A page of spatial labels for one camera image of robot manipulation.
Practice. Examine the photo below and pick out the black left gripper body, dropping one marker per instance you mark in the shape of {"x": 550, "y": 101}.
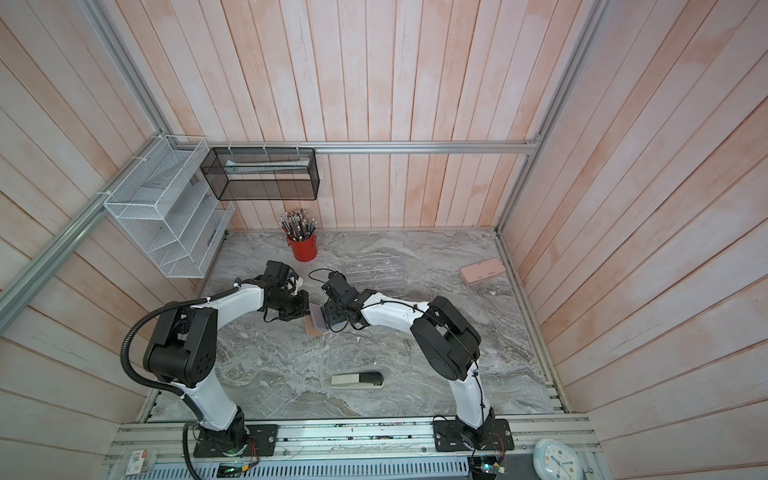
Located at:
{"x": 291, "y": 306}

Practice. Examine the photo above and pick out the pink pencil case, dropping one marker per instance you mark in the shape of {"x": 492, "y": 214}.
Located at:
{"x": 482, "y": 271}

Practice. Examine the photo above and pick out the small white label box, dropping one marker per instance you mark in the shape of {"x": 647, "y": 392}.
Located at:
{"x": 140, "y": 462}

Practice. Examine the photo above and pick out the aluminium front rail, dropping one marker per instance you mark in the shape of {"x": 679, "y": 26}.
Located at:
{"x": 403, "y": 448}

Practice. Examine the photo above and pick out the black mesh wall basket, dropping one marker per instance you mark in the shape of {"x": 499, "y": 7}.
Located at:
{"x": 262, "y": 173}

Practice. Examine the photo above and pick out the red pencil cup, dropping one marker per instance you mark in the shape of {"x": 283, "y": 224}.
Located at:
{"x": 305, "y": 250}

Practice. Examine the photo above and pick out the clear acrylic tiered organizer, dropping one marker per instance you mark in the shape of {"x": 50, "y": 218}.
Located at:
{"x": 380, "y": 272}

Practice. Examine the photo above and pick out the bundle of pencils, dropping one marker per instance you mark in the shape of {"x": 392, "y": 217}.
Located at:
{"x": 297, "y": 225}

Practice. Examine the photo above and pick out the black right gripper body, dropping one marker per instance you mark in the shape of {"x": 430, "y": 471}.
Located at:
{"x": 335, "y": 314}

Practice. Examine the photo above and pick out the beige black stapler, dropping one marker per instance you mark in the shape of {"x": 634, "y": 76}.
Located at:
{"x": 358, "y": 381}

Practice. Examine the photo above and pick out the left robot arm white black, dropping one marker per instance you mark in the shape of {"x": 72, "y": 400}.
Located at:
{"x": 181, "y": 353}

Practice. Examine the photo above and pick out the white wire mesh shelf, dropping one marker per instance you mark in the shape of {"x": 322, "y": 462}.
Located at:
{"x": 169, "y": 210}

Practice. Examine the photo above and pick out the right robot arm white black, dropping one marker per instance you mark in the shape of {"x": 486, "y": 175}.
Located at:
{"x": 450, "y": 344}

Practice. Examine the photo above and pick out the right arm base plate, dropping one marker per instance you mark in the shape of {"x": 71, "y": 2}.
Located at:
{"x": 454, "y": 436}

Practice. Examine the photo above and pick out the white wall clock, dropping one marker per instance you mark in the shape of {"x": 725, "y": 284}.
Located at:
{"x": 554, "y": 460}

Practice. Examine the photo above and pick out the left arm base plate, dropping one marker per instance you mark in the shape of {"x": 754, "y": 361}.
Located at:
{"x": 250, "y": 440}

